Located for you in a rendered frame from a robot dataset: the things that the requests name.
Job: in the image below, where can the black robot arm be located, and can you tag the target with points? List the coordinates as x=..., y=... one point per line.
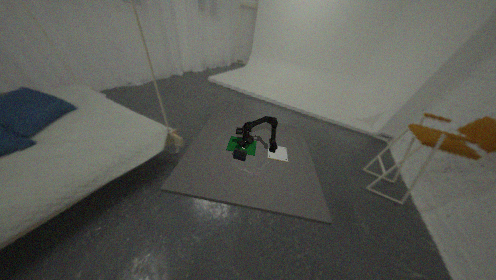
x=246, y=128

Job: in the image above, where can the green circuit board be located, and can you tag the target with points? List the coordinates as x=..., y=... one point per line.
x=249, y=148

